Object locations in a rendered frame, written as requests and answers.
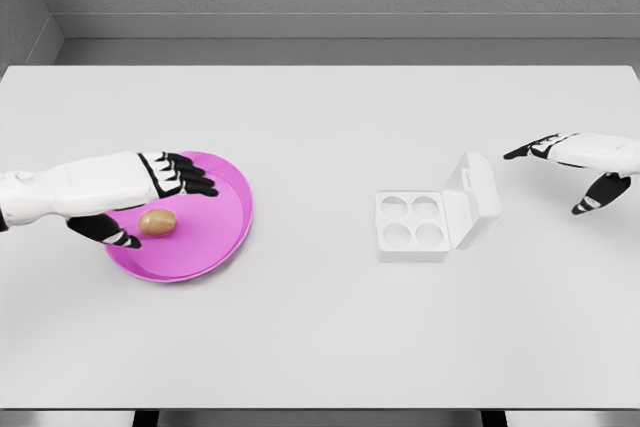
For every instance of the pink round plate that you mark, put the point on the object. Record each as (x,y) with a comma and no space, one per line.
(210,232)

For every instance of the white egg box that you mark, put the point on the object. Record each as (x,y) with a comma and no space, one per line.
(430,217)

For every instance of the brown egg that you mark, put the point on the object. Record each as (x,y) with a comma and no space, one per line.
(158,223)

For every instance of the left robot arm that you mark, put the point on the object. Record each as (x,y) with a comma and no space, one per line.
(22,197)

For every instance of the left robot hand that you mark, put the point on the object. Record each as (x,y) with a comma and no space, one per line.
(105,182)

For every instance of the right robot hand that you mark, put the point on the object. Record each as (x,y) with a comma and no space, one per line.
(595,149)

